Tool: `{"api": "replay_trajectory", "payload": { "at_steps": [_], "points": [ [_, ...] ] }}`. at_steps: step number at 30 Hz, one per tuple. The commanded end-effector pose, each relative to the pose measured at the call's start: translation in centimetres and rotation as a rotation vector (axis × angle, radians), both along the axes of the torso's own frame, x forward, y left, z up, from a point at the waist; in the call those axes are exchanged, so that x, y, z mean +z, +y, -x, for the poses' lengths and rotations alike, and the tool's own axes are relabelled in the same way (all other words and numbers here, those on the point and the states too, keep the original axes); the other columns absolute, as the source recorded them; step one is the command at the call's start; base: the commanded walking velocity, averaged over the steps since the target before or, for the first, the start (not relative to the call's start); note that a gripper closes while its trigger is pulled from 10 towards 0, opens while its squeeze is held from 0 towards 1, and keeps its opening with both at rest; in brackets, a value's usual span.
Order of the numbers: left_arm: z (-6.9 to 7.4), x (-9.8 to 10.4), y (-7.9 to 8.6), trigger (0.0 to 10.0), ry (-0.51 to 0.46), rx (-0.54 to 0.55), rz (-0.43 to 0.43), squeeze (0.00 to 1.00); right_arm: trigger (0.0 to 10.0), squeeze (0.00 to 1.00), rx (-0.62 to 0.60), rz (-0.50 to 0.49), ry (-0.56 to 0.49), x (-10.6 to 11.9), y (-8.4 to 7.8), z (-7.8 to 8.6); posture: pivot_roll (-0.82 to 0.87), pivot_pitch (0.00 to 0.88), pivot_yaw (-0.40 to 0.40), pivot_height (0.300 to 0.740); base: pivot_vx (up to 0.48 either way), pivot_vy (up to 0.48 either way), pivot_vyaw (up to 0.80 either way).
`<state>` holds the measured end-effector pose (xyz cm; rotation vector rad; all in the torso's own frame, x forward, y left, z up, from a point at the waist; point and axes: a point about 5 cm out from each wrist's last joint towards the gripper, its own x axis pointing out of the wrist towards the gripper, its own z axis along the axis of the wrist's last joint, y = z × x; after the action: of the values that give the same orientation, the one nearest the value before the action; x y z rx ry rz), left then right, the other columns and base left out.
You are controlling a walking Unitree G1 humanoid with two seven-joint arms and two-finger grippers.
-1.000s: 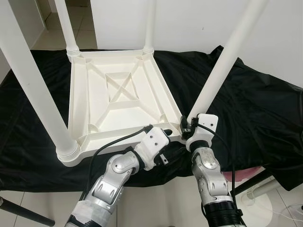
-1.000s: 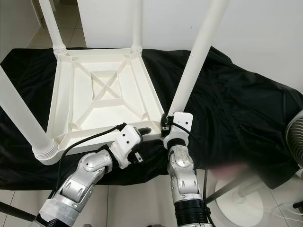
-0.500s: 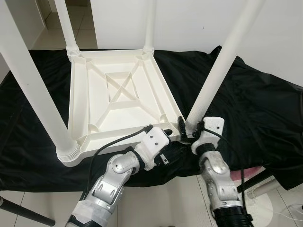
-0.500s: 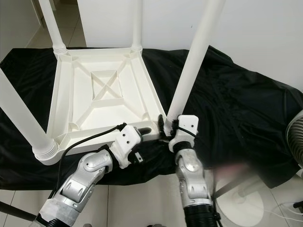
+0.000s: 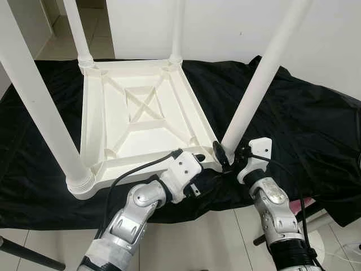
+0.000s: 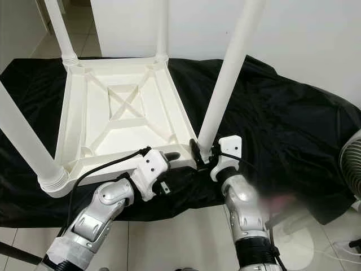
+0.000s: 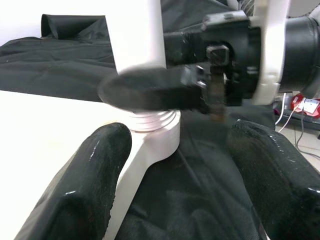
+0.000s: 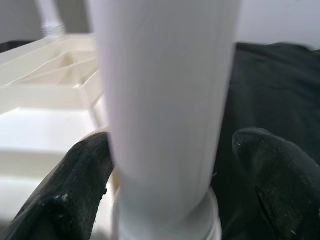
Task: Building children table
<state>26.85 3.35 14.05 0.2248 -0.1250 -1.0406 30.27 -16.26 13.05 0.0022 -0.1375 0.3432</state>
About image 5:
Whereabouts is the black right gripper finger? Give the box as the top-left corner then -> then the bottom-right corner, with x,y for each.
213,141 -> 232,172

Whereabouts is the white plastic table top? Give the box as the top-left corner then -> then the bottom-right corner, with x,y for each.
67,58 -> 226,199

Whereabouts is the white plastic table leg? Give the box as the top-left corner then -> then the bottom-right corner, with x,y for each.
63,0 -> 95,69
0,0 -> 95,193
220,0 -> 314,161
169,0 -> 186,65

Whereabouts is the pink object under table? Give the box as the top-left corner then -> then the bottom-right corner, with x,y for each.
290,200 -> 310,216

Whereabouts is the black cloth table cover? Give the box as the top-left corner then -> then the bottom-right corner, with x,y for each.
0,55 -> 361,229

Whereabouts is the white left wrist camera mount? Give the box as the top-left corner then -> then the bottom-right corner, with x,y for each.
162,150 -> 204,204

